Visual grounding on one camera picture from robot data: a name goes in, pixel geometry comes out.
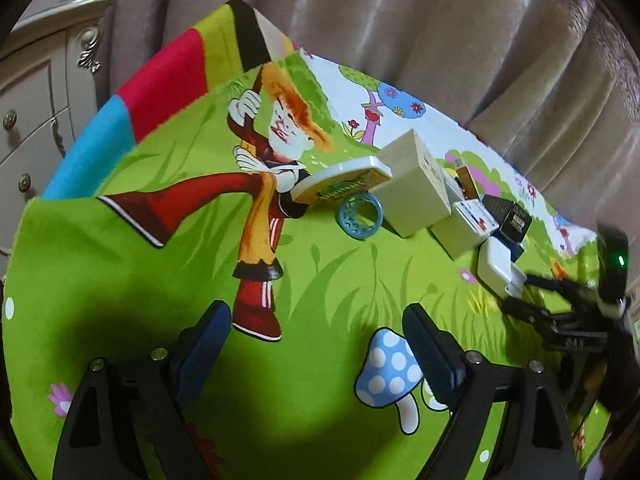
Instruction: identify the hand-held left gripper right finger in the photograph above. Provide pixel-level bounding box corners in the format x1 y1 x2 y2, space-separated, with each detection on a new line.
401 302 581 480

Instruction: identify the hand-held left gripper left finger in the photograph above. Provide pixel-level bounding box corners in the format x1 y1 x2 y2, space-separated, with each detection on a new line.
52 300 233 480

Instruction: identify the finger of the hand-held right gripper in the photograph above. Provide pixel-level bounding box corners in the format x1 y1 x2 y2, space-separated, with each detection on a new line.
522 272 598 311
502 296 608 333

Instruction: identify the white plastic tray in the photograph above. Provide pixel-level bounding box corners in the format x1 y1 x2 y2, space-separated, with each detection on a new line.
476 235 526 297

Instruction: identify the black box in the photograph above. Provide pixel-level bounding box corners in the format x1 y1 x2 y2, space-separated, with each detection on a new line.
482 196 532 248

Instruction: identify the white box with red label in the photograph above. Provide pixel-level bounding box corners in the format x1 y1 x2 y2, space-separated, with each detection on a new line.
431 199 498 261

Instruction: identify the cartoon printed tablecloth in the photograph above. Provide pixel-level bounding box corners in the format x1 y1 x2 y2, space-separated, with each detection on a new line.
0 0 640 480

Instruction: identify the small brown white box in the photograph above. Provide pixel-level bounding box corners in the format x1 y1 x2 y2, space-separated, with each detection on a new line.
446 156 482 200

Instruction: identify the beige box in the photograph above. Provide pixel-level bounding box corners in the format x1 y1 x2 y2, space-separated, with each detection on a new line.
372 129 451 238

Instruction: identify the yellow green flat tin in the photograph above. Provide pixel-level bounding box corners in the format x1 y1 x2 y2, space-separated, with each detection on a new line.
292 156 393 206

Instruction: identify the beige pink curtain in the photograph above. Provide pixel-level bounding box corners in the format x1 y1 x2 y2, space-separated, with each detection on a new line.
30 0 640 241

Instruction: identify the white ornate dresser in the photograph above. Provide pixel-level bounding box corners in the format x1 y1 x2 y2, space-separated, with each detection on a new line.
0 0 118 261

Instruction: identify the blue ring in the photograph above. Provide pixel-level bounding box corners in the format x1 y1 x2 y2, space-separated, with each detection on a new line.
335 195 385 236

